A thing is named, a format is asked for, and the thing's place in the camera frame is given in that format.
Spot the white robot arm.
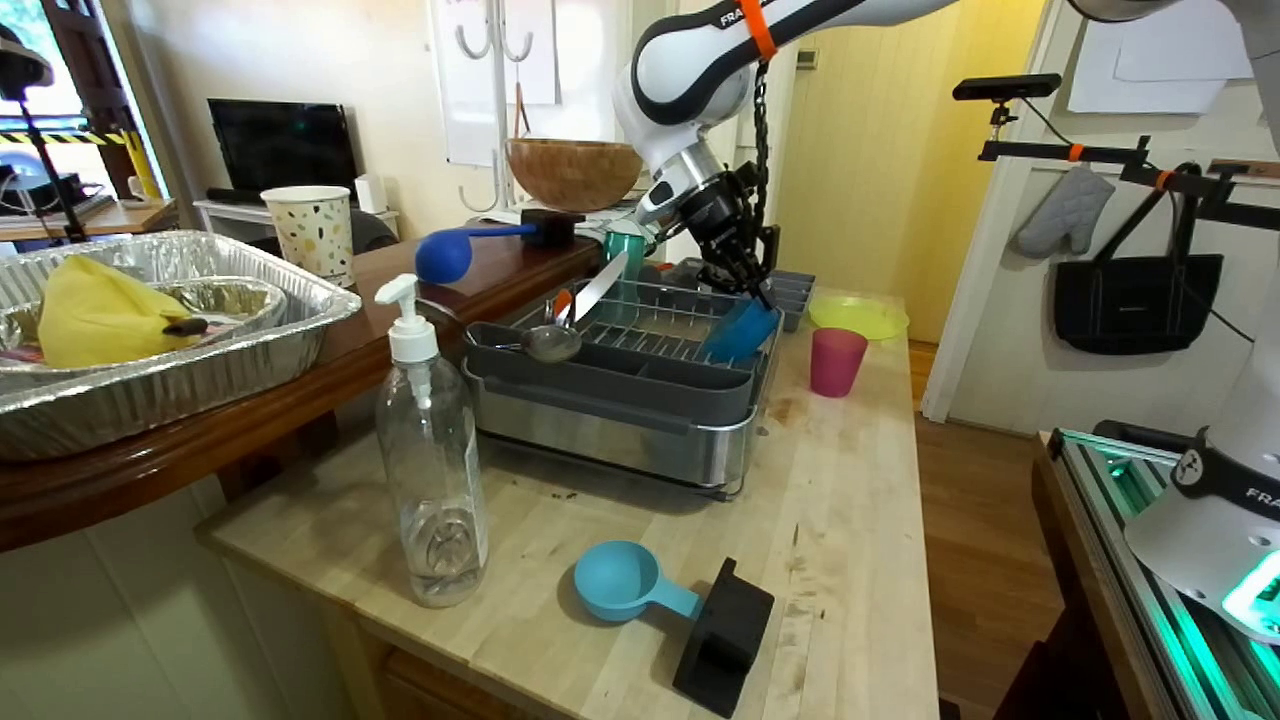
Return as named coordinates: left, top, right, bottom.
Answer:
left=616, top=0, right=1280, bottom=296

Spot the blue ladle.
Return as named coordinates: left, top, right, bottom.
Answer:
left=418, top=222, right=572, bottom=285

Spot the black monitor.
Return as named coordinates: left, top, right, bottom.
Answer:
left=207, top=98, right=359, bottom=203

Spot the blue measuring scoop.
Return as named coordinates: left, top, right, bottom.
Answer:
left=572, top=538, right=700, bottom=622

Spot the grey dish drying rack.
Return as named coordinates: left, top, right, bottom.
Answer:
left=464, top=281, right=780, bottom=497

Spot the clear soap dispenser bottle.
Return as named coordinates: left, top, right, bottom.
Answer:
left=377, top=273, right=490, bottom=602

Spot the aluminium foil tray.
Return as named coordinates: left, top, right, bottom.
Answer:
left=0, top=226, right=359, bottom=460

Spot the yellow cloth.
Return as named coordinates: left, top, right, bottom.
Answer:
left=38, top=255, right=192, bottom=366

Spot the patterned paper cup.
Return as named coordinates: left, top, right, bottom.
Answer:
left=260, top=182, right=352, bottom=289

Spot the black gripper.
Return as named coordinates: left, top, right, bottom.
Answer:
left=682, top=173, right=775, bottom=296

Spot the green plastic plate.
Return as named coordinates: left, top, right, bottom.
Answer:
left=809, top=289, right=907, bottom=340

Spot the wooden bowl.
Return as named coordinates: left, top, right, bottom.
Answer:
left=509, top=135, right=644, bottom=210

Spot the black plastic block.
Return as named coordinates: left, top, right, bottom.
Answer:
left=677, top=559, right=771, bottom=714

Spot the camera on tripod arm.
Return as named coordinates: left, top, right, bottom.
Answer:
left=951, top=73, right=1065, bottom=104

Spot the black hanging bag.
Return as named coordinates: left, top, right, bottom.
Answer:
left=1051, top=192, right=1226, bottom=357

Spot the pink plastic cup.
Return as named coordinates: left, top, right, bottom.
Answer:
left=809, top=329, right=869, bottom=395

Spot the grey oven mitt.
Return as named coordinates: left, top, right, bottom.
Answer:
left=1014, top=167, right=1111, bottom=261

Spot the blue plastic bowl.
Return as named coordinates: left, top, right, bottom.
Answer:
left=705, top=296, right=775, bottom=362

